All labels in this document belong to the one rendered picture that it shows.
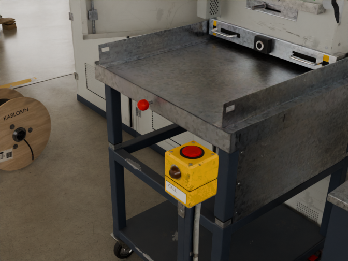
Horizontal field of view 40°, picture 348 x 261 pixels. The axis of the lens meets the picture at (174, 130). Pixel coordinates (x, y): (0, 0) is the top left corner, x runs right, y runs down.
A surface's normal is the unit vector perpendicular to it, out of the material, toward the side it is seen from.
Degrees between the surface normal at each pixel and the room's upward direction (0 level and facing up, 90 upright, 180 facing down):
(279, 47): 90
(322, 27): 90
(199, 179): 90
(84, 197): 0
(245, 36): 90
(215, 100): 0
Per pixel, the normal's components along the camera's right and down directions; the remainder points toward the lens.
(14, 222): 0.01, -0.88
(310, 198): -0.77, 0.29
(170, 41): 0.64, 0.37
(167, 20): 0.31, 0.46
